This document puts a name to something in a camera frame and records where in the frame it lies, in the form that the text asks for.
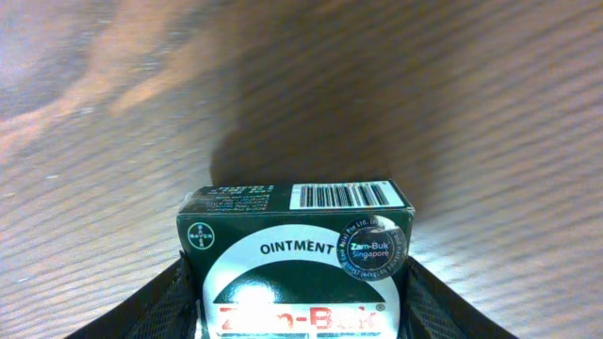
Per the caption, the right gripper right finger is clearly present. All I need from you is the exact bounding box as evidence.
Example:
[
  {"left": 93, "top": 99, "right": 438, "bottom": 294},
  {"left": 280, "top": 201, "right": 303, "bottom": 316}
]
[{"left": 399, "top": 257, "right": 517, "bottom": 339}]

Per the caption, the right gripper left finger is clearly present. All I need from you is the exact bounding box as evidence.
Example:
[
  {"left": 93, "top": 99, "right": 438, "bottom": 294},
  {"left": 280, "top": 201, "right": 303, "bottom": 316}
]
[{"left": 67, "top": 253, "right": 198, "bottom": 339}]

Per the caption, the green round tape box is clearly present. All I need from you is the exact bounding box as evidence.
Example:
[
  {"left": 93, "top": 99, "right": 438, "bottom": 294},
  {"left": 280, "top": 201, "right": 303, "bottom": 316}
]
[{"left": 176, "top": 180, "right": 415, "bottom": 339}]

